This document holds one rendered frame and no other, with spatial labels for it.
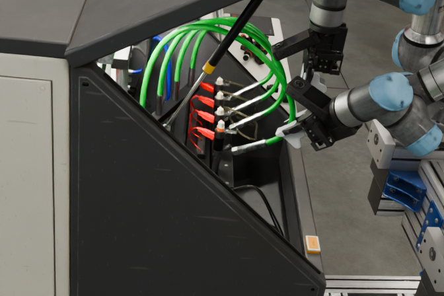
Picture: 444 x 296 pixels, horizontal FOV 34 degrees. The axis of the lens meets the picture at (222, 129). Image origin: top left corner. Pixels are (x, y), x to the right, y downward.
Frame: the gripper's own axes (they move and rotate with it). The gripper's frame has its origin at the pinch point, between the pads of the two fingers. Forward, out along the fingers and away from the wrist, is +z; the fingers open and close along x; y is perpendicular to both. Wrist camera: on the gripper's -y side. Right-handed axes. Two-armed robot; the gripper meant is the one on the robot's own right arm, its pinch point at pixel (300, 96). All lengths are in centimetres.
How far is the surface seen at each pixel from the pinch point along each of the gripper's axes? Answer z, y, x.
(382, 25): 124, 119, 338
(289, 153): 29.8, 4.0, 18.9
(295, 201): 29.7, 3.5, -3.2
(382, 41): 124, 114, 309
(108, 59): -19, -44, -25
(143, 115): -11.1, -36.2, -32.6
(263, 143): 7.1, -8.9, -11.3
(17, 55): -22, -59, -33
